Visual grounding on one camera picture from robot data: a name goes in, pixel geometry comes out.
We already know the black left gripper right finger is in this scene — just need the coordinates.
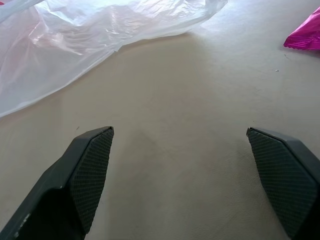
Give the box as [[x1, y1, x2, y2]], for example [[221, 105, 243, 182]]
[[246, 126, 320, 240]]

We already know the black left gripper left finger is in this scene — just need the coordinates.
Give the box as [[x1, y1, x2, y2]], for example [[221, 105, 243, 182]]
[[0, 126, 115, 240]]

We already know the magenta foil snack packet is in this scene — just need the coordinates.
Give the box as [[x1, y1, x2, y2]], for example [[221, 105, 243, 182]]
[[283, 5, 320, 52]]

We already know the translucent white plastic bag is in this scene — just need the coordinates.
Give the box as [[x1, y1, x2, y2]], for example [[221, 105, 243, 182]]
[[0, 0, 229, 119]]

